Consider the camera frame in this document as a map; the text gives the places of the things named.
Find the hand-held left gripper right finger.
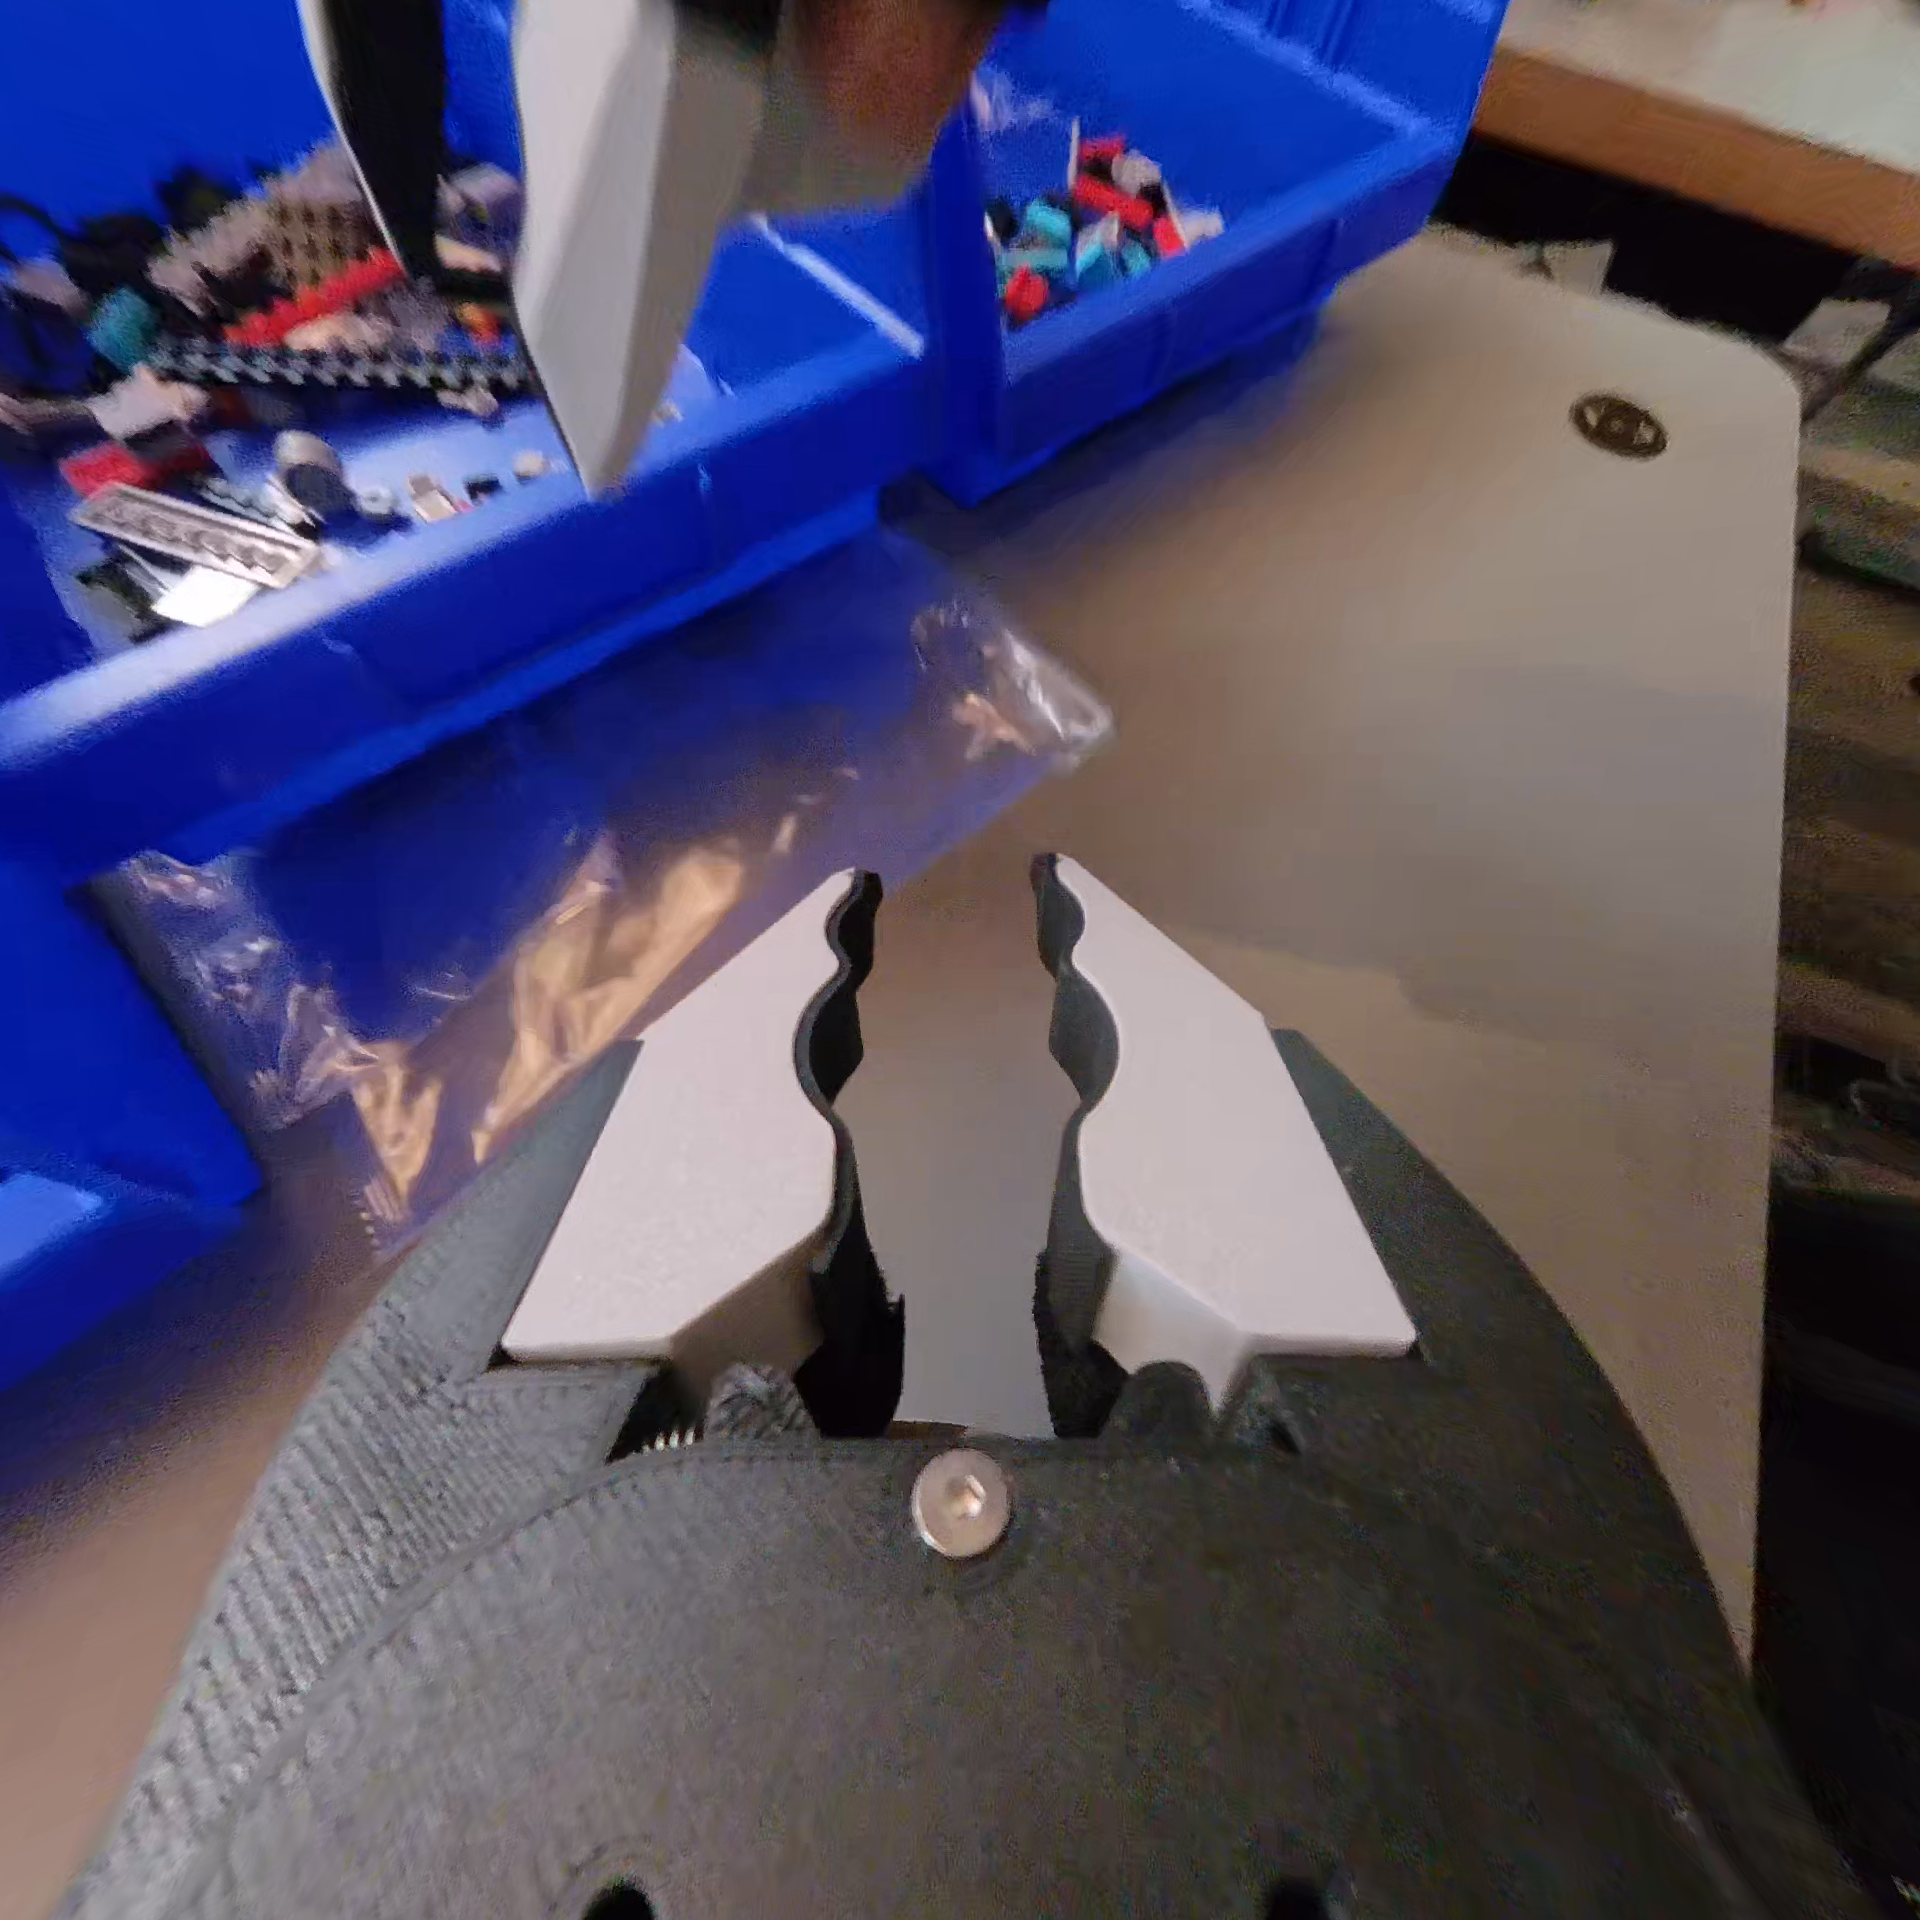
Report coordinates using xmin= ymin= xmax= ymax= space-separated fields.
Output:
xmin=1030 ymin=853 xmax=1419 ymax=1451

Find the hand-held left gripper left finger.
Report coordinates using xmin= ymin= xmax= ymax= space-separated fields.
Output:
xmin=500 ymin=866 xmax=910 ymax=1433

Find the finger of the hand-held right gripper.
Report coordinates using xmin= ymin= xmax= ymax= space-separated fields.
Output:
xmin=508 ymin=0 xmax=780 ymax=500
xmin=295 ymin=0 xmax=455 ymax=289

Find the clear plastic parts bag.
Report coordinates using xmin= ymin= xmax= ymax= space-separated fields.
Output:
xmin=89 ymin=589 xmax=1123 ymax=1259

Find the grey desk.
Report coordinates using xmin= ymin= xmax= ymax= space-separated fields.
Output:
xmin=0 ymin=224 xmax=1806 ymax=1920

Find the pile of small mixed bricks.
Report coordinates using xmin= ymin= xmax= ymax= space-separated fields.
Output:
xmin=0 ymin=147 xmax=706 ymax=640

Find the pile of teal red bricks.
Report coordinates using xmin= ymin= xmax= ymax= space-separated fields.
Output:
xmin=980 ymin=127 xmax=1230 ymax=330

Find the grey table with wooden edge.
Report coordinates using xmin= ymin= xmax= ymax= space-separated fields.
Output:
xmin=1476 ymin=0 xmax=1920 ymax=277

